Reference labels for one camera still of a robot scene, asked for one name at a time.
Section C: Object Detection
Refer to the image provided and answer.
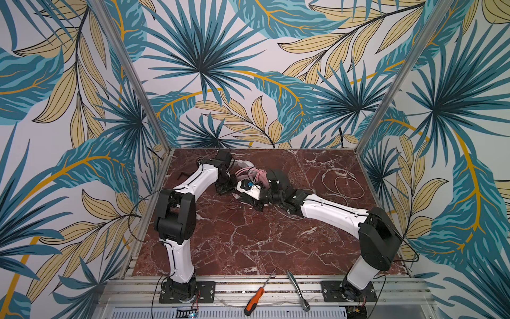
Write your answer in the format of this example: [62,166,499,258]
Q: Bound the pink cat-ear headphones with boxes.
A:
[235,166,270,188]

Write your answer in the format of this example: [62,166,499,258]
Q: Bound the white headphones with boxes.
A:
[235,159,254,168]

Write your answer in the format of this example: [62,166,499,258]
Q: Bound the white headphone cable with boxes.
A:
[321,167,366,201]

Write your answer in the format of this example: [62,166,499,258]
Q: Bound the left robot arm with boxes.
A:
[154,150,236,303]

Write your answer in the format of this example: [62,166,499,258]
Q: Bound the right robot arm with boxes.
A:
[235,167,403,302]

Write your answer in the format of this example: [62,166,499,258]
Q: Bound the black hex key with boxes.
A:
[177,171,196,180]

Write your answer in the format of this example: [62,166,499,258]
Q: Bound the metal pliers tool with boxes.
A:
[286,270,311,312]

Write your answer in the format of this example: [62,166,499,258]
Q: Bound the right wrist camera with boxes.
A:
[236,179,262,200]

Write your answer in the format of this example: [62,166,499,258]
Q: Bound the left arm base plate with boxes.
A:
[159,279,216,304]

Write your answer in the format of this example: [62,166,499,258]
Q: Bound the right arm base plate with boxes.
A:
[320,280,377,304]

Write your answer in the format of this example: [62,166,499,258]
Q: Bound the orange handle screwdriver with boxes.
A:
[243,268,276,316]

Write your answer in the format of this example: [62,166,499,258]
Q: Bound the aluminium frame rail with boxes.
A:
[91,274,439,308]

